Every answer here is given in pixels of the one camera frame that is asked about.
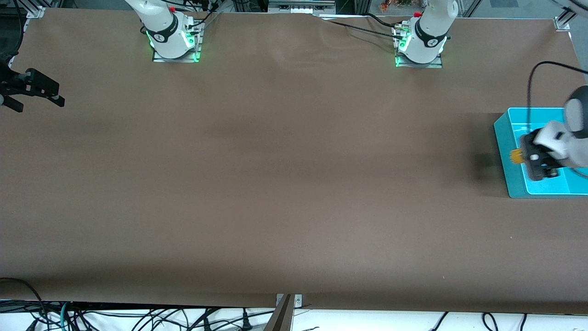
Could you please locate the teal plastic bin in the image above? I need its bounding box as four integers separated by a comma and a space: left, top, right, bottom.
494, 108, 588, 199

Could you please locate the grey electronics box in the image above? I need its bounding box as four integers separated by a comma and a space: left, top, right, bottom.
268, 0, 337, 14

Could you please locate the silver table edge bracket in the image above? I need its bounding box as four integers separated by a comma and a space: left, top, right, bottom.
276, 293, 303, 308

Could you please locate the dark metal bar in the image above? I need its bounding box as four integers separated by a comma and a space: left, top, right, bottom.
263, 294, 294, 331

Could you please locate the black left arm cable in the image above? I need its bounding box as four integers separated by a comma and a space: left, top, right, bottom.
526, 61, 588, 135

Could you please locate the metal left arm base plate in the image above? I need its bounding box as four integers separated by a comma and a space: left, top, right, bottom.
394, 23, 444, 68

